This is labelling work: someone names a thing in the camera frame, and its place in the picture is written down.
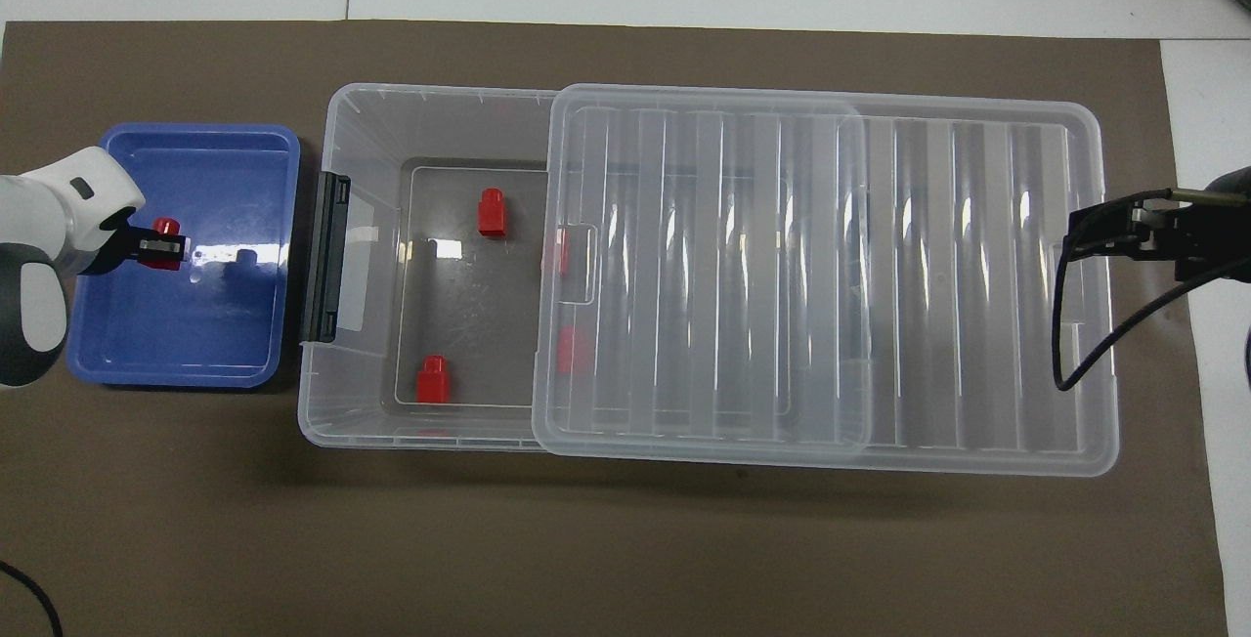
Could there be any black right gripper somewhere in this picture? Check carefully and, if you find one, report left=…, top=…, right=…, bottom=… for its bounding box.
left=1063, top=166, right=1251, bottom=278

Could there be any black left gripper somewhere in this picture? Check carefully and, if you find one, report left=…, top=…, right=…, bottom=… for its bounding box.
left=83, top=212, right=190, bottom=275

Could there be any clear plastic box lid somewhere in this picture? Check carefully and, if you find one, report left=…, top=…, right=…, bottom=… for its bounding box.
left=531, top=83, right=1121, bottom=478

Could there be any blue plastic tray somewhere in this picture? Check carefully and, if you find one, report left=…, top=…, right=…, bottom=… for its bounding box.
left=66, top=122, right=302, bottom=390

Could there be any clear plastic storage box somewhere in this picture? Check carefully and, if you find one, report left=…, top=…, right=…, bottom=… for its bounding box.
left=296, top=82, right=874, bottom=452

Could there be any brown paper table mat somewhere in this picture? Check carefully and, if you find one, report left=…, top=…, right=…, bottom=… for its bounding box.
left=0, top=20, right=1230, bottom=637

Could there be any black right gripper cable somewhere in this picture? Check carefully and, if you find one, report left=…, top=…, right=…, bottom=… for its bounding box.
left=1052, top=188, right=1251, bottom=394

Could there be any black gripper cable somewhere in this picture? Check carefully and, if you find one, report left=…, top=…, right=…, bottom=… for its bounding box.
left=0, top=559, right=65, bottom=637
left=1052, top=188, right=1251, bottom=394

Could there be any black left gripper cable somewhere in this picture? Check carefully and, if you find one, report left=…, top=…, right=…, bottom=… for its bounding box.
left=0, top=559, right=65, bottom=637

